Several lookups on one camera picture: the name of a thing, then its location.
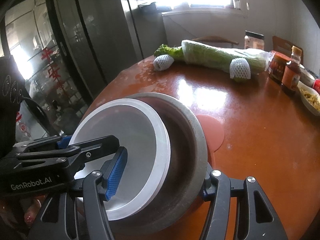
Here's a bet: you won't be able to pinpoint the white bowl red pattern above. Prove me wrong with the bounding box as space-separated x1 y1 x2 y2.
69 98 171 220

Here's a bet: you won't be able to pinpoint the large stainless steel bowl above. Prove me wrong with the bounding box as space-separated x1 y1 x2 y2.
110 92 208 235

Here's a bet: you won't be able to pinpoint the orange plastic plate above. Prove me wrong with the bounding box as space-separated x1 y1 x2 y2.
196 114 225 168

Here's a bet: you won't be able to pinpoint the left hand, red nails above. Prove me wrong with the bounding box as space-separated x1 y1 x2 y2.
24 195 46 228

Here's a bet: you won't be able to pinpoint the foam-netted fruit left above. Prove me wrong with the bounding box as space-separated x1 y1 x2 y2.
153 55 174 71

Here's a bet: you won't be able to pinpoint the foam-netted fruit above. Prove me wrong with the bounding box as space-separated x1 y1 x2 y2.
229 58 251 82
153 55 174 71

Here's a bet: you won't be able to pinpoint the dark refrigerator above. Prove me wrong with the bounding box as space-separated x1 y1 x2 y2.
55 0 167 98

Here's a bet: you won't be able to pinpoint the foam-netted fruit right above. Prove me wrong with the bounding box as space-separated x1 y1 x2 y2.
229 58 251 82

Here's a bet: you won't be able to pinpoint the white dish with food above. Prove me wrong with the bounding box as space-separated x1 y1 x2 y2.
297 81 319 116

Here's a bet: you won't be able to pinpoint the wrapped napa cabbage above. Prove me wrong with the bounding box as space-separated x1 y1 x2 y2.
154 40 274 75

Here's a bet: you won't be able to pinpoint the orange sauce bottle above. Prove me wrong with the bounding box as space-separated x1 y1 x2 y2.
281 46 302 95

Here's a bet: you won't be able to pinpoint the red chili sauce jar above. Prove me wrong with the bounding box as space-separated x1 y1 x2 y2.
268 50 290 84

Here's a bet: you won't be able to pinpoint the dark steel bowl far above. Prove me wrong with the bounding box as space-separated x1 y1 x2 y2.
300 64 316 87

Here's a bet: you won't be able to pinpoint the red tissue box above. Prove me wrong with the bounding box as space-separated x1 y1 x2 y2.
312 79 320 94

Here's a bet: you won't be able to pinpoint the wooden chair back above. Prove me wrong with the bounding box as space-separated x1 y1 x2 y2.
193 36 239 45

